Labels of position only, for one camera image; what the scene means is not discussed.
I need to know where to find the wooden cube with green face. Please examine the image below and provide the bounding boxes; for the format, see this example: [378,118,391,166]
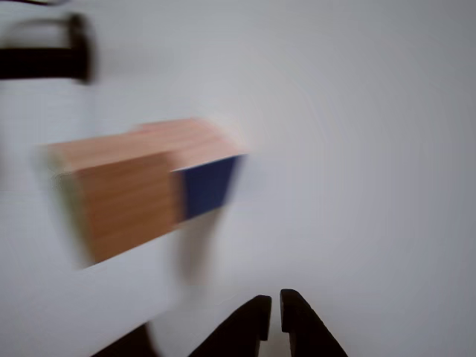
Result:
[44,143,185,271]

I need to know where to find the wooden cube red blue faces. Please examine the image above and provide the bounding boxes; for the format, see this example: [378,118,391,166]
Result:
[132,117,249,224]

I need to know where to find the black camera stand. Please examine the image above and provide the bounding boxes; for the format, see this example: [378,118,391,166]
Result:
[0,13,96,86]

